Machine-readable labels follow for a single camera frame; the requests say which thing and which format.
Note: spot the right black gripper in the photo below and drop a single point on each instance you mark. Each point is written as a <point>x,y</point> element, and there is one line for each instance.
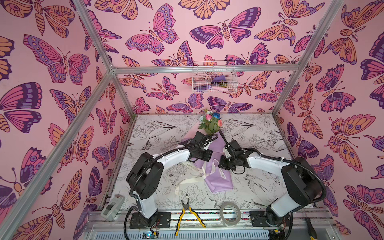
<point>227,162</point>

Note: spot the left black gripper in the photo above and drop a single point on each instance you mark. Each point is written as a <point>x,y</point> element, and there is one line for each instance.
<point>209,155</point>

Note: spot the cream ribbon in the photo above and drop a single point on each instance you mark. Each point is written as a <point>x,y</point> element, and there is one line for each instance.
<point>216,179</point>

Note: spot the purple pink wrapping paper sheet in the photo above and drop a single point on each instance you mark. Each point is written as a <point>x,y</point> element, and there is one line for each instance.
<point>217,147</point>

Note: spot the small pink fake rose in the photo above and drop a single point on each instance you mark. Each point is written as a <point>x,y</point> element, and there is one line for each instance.
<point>208,115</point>

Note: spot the blue fake rose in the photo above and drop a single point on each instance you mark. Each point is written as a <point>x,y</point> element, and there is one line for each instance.
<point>217,116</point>

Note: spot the white fake rose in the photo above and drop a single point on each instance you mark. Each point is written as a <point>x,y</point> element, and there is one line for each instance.
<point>203,121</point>

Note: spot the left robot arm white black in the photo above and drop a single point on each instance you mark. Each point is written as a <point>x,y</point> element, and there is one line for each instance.
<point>145,176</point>

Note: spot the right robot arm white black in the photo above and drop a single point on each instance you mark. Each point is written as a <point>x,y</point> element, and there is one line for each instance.
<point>304,186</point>

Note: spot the clear tape roll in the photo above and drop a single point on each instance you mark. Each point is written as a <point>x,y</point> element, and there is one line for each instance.
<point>230,214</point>

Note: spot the black yellow screwdriver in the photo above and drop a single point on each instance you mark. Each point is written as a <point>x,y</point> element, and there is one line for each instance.
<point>311,230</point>

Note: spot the grey white handheld device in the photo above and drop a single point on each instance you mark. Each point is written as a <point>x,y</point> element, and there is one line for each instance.
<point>111,210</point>

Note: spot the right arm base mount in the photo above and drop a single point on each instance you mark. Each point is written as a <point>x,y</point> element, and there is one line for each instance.
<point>259,218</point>

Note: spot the white wire basket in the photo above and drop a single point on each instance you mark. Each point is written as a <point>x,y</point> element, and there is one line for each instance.
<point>214,78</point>

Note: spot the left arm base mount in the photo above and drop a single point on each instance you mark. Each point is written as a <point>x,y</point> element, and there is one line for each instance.
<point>160,220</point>

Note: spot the aluminium front rail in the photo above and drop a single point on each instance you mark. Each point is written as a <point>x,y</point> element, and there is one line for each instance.
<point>119,229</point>

